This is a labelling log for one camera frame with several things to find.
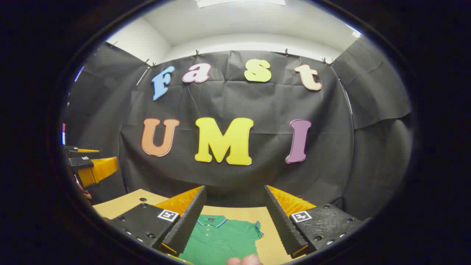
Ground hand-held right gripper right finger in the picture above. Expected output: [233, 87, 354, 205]
[263, 185, 365, 259]

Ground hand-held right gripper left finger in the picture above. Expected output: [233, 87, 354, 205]
[107, 185, 207, 257]

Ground green T-shirt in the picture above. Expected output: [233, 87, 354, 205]
[178, 214, 265, 265]

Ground ceiling light panel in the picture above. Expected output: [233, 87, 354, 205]
[196, 0, 286, 8]

